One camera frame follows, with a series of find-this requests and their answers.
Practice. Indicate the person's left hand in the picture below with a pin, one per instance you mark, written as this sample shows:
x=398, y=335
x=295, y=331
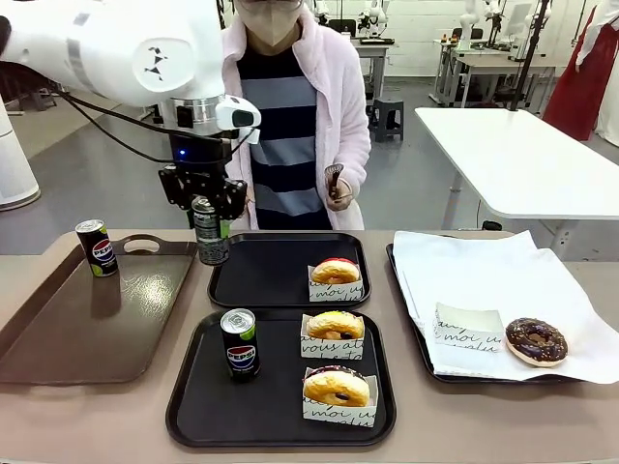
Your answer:
x=343, y=195

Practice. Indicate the brown metal tongs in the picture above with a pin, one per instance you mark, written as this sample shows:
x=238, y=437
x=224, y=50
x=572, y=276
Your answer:
x=333, y=176

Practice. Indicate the person's left forearm pink sleeve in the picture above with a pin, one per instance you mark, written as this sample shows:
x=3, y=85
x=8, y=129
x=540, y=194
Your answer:
x=360, y=164

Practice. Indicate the small black square tray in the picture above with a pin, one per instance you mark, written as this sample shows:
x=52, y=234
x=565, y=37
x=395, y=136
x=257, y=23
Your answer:
x=271, y=275

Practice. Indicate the glazed donut red icing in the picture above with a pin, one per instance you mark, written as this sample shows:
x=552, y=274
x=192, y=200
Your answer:
x=333, y=273

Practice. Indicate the person in pink fleece robe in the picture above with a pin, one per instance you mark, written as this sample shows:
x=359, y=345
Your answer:
x=338, y=96

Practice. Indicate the pink frosted donut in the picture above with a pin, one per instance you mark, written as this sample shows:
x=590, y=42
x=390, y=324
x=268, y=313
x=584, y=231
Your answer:
x=333, y=291

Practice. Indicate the glazed donut dark icing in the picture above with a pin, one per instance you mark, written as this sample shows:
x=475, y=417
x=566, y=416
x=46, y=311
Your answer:
x=336, y=386

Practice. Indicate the large black square tray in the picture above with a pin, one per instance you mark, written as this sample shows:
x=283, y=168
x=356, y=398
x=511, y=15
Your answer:
x=271, y=411

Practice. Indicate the grey background work table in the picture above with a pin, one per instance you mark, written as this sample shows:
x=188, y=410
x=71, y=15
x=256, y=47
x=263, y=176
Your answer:
x=483, y=63

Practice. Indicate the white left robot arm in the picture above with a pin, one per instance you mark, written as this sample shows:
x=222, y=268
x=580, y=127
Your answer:
x=121, y=48

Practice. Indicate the black tray under paper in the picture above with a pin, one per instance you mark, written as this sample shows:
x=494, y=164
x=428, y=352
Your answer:
x=421, y=348

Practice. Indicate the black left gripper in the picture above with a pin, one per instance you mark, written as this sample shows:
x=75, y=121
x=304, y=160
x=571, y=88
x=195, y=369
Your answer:
x=200, y=164

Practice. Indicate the white background humanoid robot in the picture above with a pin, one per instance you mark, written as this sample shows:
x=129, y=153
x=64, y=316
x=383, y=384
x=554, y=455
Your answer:
x=374, y=14

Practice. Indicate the white side table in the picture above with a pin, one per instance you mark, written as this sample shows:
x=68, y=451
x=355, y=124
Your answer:
x=508, y=154

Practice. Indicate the black tripod stand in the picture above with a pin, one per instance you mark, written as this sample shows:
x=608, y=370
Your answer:
x=529, y=58

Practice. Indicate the beige face mask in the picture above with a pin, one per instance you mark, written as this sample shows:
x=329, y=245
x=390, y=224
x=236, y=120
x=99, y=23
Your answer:
x=268, y=24

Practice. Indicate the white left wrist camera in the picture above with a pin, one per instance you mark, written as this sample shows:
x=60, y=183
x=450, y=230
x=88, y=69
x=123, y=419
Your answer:
x=249, y=136

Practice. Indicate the white cylinder appliance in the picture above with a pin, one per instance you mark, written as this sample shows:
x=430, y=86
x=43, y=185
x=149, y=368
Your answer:
x=14, y=159

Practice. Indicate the white paper sheet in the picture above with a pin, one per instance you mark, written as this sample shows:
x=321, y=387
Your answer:
x=483, y=275

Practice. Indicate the chocolate sprinkled donut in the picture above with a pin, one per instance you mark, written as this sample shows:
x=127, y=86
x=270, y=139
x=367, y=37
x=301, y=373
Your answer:
x=537, y=340

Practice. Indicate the red dress on mannequin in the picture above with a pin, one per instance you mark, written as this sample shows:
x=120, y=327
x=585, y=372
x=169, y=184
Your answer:
x=580, y=87

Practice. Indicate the white paper box script print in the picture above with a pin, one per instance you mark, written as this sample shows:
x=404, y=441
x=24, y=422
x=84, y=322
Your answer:
x=466, y=328

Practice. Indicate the black Pepsi can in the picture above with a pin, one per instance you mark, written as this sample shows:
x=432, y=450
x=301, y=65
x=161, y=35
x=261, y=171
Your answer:
x=240, y=345
x=211, y=237
x=98, y=251

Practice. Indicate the dark plastic stool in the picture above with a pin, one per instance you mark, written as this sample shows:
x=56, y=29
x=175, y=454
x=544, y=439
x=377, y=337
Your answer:
x=387, y=118

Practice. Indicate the glazed donut yellow icing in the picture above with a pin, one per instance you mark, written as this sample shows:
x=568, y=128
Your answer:
x=333, y=326

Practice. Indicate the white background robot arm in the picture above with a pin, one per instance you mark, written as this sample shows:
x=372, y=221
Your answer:
x=468, y=24

